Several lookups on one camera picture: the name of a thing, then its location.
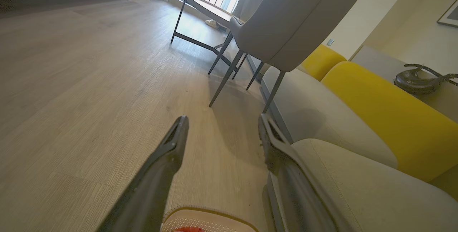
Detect yellow sofa back cushion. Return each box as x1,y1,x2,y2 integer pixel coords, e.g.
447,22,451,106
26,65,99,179
300,44,347,81
321,61,458,183

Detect white perforated plastic basket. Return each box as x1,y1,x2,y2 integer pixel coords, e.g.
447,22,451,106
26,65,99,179
160,206,259,232

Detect beige sofa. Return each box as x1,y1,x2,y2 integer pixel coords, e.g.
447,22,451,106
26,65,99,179
260,66,458,232

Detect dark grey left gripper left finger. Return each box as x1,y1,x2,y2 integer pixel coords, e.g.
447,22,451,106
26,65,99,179
97,116,189,232

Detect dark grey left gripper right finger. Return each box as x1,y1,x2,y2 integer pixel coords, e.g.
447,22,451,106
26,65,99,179
258,113,353,232

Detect black frame coffee table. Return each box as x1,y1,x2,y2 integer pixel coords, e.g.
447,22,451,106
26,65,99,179
171,0,247,66

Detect white slipper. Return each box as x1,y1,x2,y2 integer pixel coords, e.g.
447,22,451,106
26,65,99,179
205,19,227,30

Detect framed wall picture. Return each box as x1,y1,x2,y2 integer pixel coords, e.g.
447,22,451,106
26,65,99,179
437,0,458,28

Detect grey upholstered chair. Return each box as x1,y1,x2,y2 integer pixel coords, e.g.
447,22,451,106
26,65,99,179
209,0,364,113

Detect grey side table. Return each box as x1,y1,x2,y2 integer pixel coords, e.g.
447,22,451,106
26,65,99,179
351,45,458,123

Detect dark metal decorative bowl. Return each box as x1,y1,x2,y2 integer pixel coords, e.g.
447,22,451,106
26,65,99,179
394,64,458,95

